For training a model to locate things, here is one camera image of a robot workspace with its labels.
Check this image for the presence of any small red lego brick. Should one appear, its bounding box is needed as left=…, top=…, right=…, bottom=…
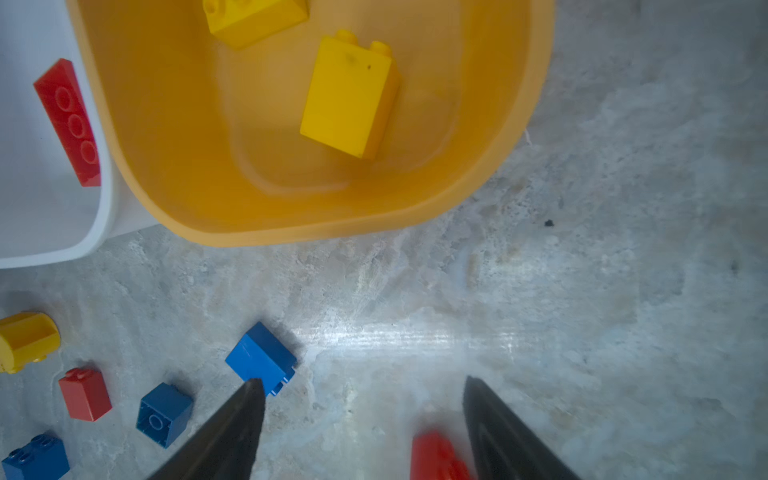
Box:
left=58, top=368, right=112, bottom=422

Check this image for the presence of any yellow round lego piece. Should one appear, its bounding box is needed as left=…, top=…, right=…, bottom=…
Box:
left=1, top=312, right=61, bottom=374

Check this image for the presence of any blue lego brick centre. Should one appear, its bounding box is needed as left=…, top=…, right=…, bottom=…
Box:
left=225, top=322, right=297, bottom=396

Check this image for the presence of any yellow plastic bin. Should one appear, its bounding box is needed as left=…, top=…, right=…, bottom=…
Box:
left=67, top=1, right=555, bottom=247

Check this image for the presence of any dark blue square lego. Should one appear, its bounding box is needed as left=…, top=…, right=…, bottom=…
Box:
left=136, top=383, right=193, bottom=449

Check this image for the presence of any yellow lego brick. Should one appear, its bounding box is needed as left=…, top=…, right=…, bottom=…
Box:
left=202, top=0, right=309, bottom=49
left=300, top=30, right=401, bottom=160

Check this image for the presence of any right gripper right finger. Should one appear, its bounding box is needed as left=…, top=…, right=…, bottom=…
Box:
left=462, top=376, right=579, bottom=480

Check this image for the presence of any white plastic bin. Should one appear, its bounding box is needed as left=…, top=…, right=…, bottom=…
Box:
left=1, top=1, right=156, bottom=269

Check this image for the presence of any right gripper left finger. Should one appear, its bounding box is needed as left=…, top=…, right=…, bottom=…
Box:
left=151, top=379, right=266, bottom=479

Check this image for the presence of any blue lego brick left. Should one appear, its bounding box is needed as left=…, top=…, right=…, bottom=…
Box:
left=2, top=434, right=70, bottom=480

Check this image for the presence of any blue lego brick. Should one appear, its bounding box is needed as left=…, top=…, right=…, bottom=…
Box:
left=2, top=434, right=70, bottom=480
left=225, top=322, right=297, bottom=396

